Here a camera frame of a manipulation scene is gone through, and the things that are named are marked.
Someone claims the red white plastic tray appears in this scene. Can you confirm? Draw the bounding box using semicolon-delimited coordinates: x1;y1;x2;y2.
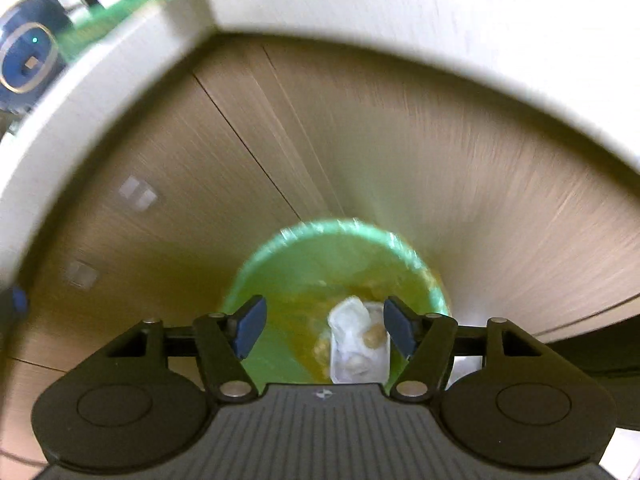
328;296;390;385

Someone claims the navy blue rice cooker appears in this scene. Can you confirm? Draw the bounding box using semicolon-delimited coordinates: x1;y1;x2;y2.
1;0;72;115

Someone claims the green lined trash bin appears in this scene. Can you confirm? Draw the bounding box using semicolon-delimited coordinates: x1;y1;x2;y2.
221;219;450;388

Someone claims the green snack bag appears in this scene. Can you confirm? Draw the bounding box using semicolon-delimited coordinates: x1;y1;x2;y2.
54;0;219;64

